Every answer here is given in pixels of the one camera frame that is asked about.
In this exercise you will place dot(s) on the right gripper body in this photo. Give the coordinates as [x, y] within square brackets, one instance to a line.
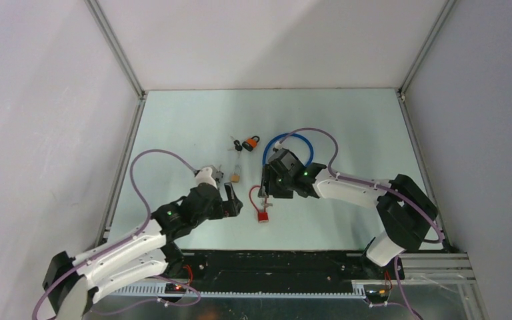
[279, 187]

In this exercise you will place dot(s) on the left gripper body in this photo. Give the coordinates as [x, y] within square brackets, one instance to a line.
[221, 208]

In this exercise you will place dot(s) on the brass long-shackle padlock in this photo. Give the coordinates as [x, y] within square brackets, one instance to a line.
[235, 176]

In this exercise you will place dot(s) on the silver key bunch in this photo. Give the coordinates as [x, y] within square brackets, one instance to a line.
[218, 174]

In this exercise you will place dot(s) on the red cable padlock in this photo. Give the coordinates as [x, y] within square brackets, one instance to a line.
[262, 214]

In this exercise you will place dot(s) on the orange black padlock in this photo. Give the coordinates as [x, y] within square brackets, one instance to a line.
[250, 143]

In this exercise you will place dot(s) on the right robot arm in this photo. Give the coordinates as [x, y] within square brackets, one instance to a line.
[406, 212]

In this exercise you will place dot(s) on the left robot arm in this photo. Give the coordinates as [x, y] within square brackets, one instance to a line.
[74, 284]

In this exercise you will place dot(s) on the black head padlock key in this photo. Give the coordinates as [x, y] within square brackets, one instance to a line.
[237, 146]

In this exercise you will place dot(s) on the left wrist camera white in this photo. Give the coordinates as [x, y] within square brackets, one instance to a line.
[205, 175]

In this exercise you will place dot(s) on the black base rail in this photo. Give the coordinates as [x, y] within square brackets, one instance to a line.
[279, 272]

